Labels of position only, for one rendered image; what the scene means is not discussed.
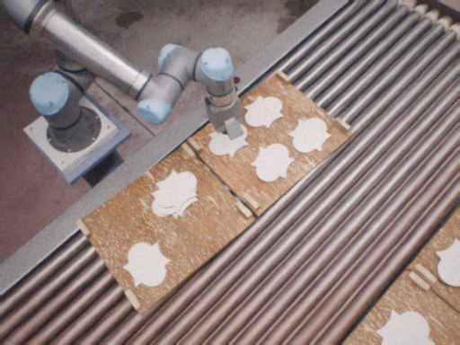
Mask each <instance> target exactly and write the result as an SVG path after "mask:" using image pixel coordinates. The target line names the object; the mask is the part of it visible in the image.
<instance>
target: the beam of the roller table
mask: <svg viewBox="0 0 460 345"><path fill-rule="evenodd" d="M353 1H354V0H321V1H320V2H318V3H317V4H316V5H315V6H313V7H312V8H311V9H309V10H308V11H307V13H304V15H303V16H300V18H299V19H298V20H296V21H295V22H294V23H292V24H291V25H290V26H289V27H287V28H286V29H285V30H284V31H283V32H281V33H280V34H279V35H278V37H276V38H274V40H272V41H271V42H270V43H268V44H267V45H266V46H264V47H263V49H260V51H259V52H258V53H256V54H255V55H254V56H253V57H251V58H250V59H249V60H247V61H246V62H245V64H242V66H240V67H238V69H237V70H235V71H234V72H233V75H234V77H238V78H240V80H241V81H240V82H239V83H238V84H235V86H236V87H238V91H237V92H236V95H237V96H238V98H240V97H241V96H242V95H244V94H245V93H246V92H248V91H249V89H251V88H252V87H253V86H254V85H256V83H258V82H259V81H260V80H261V79H262V78H263V77H264V76H265V75H267V74H268V73H269V72H270V71H272V70H273V69H274V67H276V66H278V64H280V63H281V62H282V61H283V60H285V58H287V57H288V56H289V55H290V54H292V52H294V51H295V50H296V49H298V48H299V46H301V45H303V43H304V42H305V41H307V40H308V39H309V38H311V37H312V36H313V35H314V34H316V33H317V32H318V31H319V30H320V29H321V28H322V27H323V26H324V25H325V24H326V23H328V22H329V21H330V20H332V18H333V17H335V16H336V15H337V14H338V13H340V12H341V11H342V10H343V9H345V8H346V7H347V5H350V3H351V2H353ZM205 97H207V96H203V98H202V99H201V100H199V101H198V102H197V103H195V104H194V105H193V106H192V107H190V108H189V110H188V111H185V113H183V114H182V115H181V116H180V117H179V118H178V119H176V120H175V121H174V122H173V123H171V125H169V126H168V127H167V128H165V129H164V130H163V131H162V132H160V133H159V134H158V135H157V136H156V137H154V138H153V139H151V140H150V141H149V143H146V145H145V146H142V148H141V149H138V151H137V152H136V153H134V154H133V155H132V156H131V157H130V158H129V159H128V160H126V161H125V162H124V164H121V165H120V166H119V167H117V169H116V170H114V171H112V173H110V174H109V175H108V176H106V177H105V178H104V179H103V180H102V181H100V182H99V183H98V184H97V185H95V186H94V187H93V188H92V189H90V190H89V191H88V192H86V193H85V194H84V195H83V196H82V197H81V198H80V199H78V200H77V201H76V203H73V205H72V206H71V207H69V208H68V209H67V210H66V211H64V212H63V213H62V214H61V215H59V216H58V217H57V218H55V220H53V221H52V222H51V223H49V224H48V225H47V226H45V227H44V229H41V230H40V232H39V233H37V234H36V235H35V236H33V237H32V238H31V239H30V240H29V241H28V242H27V243H25V244H24V245H23V246H22V247H20V248H19V250H17V251H15V253H13V254H12V255H11V256H10V257H8V258H7V259H6V260H4V261H3V262H2V263H0V301H1V300H3V299H4V297H6V296H7V295H8V294H10V293H11V292H12V291H13V290H14V289H15V288H17V287H18V286H19V285H20V284H22V283H23V281H24V280H26V279H27V278H28V277H29V276H31V275H32V274H33V272H36V271H37V269H39V268H40V267H41V266H42V265H44V263H46V262H47V261H48V260H49V259H51V258H52V257H53V256H54V255H55V254H57V253H58V251H61V250H62V248H63V247H66V245H67V244H68V243H70V242H71V241H72V240H73V239H75V238H76V237H77V236H78V235H79V234H80V233H82V231H81V229H80V227H79V226H78V225H77V224H76V221H77V220H78V219H82V218H83V217H85V216H86V215H87V214H90V213H91V211H93V210H95V209H96V208H97V207H99V206H100V205H101V204H102V203H104V202H105V201H106V200H107V199H109V198H111V197H112V196H114V195H115V194H117V192H120V190H122V189H124V188H125V187H126V186H128V185H129V184H130V183H131V182H133V181H134V180H135V179H136V178H138V177H140V176H141V175H142V174H144V173H145V172H146V171H149V169H151V168H152V167H154V166H155V165H156V164H159V163H160V161H162V160H163V159H164V158H165V157H167V156H168V155H170V154H172V153H173V152H174V151H175V150H178V148H179V147H181V145H182V144H183V143H185V142H186V141H187V139H189V137H192V136H194V135H196V133H197V132H199V131H200V130H202V129H203V128H204V127H206V126H207V125H208V124H210V120H209V119H208V115H207V107H206V103H205V100H204V98H205Z"/></svg>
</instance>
